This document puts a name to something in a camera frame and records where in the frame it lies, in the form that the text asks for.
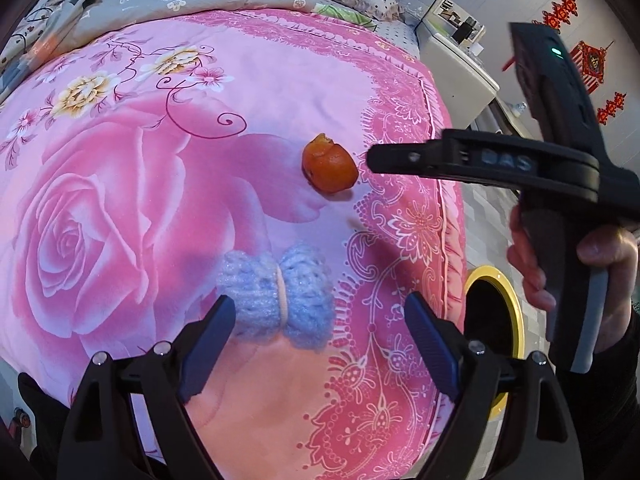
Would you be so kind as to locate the red chinese knot decoration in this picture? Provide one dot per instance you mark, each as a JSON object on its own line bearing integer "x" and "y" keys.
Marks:
{"x": 561, "y": 13}

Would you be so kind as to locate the black bottle on cabinet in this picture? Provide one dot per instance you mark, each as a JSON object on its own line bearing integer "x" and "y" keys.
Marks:
{"x": 464, "y": 30}

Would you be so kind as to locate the white bottle on stand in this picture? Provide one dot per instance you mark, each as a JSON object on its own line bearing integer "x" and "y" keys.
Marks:
{"x": 518, "y": 108}

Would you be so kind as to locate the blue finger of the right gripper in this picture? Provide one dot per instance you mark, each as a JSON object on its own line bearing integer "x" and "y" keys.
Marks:
{"x": 409, "y": 159}

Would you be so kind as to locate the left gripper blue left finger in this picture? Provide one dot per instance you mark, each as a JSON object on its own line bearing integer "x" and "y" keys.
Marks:
{"x": 201, "y": 344}

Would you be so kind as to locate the orange peel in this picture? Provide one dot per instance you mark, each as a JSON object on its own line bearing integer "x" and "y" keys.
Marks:
{"x": 328, "y": 166}

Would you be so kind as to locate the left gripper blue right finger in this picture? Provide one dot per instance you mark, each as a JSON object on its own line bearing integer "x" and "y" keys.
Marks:
{"x": 429, "y": 334}

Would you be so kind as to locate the right hand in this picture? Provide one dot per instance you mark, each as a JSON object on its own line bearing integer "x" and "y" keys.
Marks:
{"x": 610, "y": 256}

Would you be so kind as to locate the white bedside cabinet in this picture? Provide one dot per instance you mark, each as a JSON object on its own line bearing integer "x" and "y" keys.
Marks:
{"x": 464, "y": 85}

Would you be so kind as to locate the lower red knot decoration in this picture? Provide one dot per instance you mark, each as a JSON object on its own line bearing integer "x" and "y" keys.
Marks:
{"x": 611, "y": 107}

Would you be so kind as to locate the lilac foam fruit net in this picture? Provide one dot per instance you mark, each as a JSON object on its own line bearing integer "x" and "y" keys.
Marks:
{"x": 289, "y": 296}

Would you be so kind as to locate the pink floral bedspread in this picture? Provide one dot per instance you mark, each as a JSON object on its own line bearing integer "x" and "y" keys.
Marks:
{"x": 130, "y": 167}

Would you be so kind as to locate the yellow rimmed black trash bin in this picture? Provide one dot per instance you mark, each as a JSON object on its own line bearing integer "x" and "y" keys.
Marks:
{"x": 493, "y": 313}

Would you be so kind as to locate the grey floral quilt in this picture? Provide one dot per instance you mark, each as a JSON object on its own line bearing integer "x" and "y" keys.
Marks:
{"x": 79, "y": 22}

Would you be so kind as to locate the red diamond knot decoration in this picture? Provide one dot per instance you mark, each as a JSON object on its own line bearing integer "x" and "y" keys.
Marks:
{"x": 590, "y": 63}

